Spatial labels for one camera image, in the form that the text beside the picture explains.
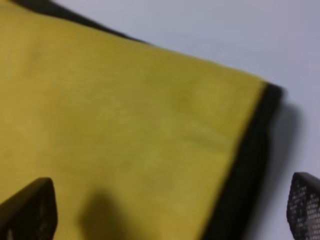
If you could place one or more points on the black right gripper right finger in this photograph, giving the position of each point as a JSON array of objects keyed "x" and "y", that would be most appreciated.
[{"x": 303, "y": 207}]

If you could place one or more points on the yellow towel with black trim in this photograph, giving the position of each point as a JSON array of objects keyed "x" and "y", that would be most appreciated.
[{"x": 141, "y": 143}]

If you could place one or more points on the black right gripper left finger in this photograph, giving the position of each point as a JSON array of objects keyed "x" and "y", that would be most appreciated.
[{"x": 31, "y": 213}]

